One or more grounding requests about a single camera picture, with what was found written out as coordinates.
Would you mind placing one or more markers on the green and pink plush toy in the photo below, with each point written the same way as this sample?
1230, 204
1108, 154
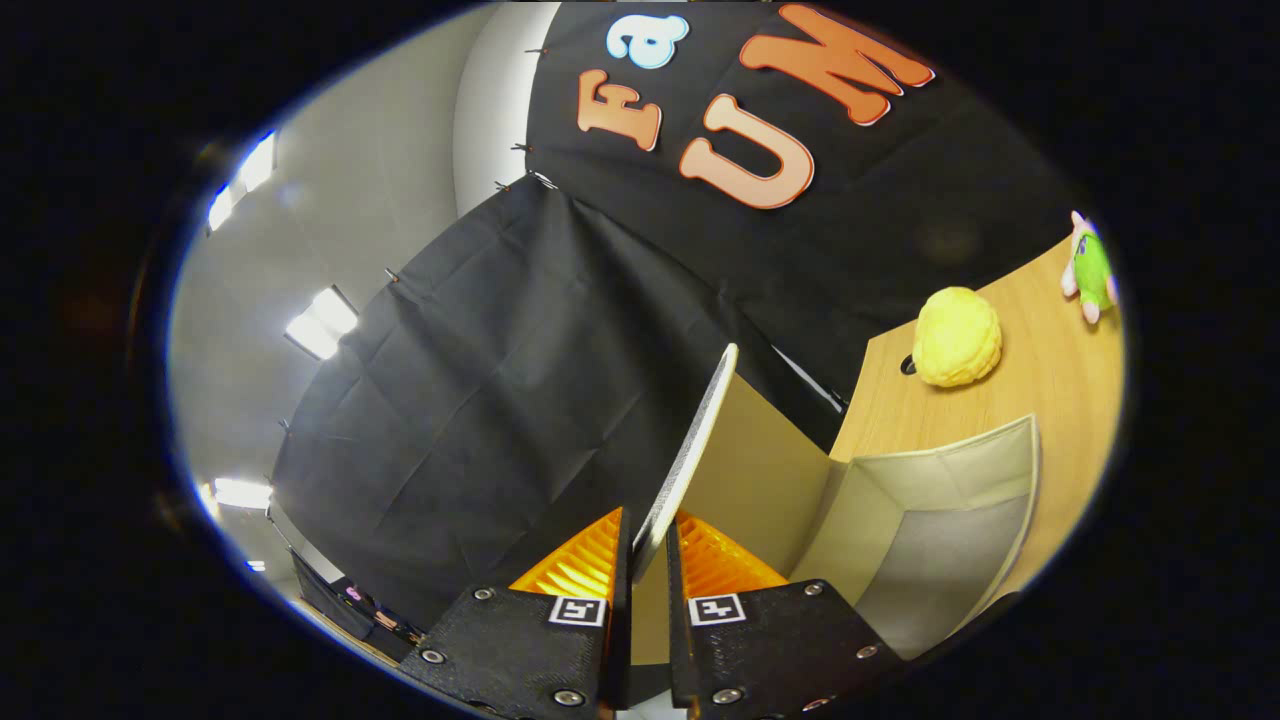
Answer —
1092, 270

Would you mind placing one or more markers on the dark cluttered furniture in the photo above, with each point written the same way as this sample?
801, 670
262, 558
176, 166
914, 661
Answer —
330, 600

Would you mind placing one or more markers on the narrow ceiling light panel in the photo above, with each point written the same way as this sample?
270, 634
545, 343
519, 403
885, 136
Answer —
245, 493
320, 325

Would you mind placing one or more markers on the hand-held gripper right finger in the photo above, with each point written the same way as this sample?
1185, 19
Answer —
678, 650

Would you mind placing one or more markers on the large ceiling light panel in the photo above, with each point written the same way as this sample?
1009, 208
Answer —
258, 165

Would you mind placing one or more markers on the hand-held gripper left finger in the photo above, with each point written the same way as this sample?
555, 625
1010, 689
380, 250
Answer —
621, 650

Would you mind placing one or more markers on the beige fabric storage box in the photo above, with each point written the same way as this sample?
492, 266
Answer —
900, 500

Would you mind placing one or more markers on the black backdrop cloth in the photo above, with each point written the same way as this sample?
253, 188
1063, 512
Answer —
500, 350

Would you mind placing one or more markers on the yellow plush ball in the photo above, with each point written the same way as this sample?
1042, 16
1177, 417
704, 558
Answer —
955, 335

